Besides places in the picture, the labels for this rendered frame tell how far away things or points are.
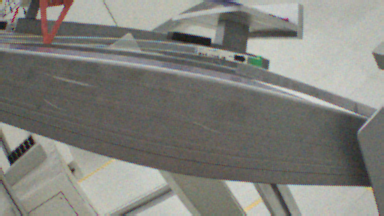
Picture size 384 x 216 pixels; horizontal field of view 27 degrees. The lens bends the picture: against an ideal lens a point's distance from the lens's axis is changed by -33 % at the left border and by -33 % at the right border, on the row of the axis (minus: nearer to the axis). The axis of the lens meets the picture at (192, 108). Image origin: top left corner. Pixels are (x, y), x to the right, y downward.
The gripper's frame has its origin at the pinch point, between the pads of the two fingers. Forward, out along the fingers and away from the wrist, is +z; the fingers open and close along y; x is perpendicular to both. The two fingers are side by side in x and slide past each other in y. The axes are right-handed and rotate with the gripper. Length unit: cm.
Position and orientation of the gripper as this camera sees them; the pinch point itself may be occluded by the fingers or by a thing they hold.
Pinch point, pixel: (48, 38)
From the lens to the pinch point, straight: 129.3
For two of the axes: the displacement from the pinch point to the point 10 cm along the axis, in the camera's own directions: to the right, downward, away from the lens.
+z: -0.7, 9.9, 0.8
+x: 9.8, 0.6, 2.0
